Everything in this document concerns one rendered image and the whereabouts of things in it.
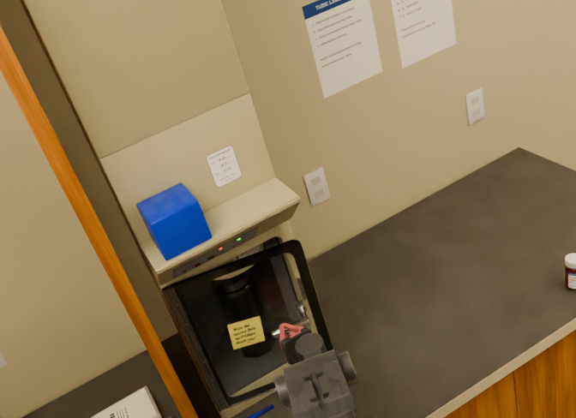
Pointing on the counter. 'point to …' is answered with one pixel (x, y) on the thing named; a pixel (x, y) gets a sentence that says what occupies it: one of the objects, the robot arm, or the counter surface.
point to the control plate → (214, 253)
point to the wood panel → (63, 168)
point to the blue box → (174, 221)
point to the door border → (195, 348)
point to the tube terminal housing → (194, 181)
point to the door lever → (295, 322)
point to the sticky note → (246, 332)
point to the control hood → (231, 223)
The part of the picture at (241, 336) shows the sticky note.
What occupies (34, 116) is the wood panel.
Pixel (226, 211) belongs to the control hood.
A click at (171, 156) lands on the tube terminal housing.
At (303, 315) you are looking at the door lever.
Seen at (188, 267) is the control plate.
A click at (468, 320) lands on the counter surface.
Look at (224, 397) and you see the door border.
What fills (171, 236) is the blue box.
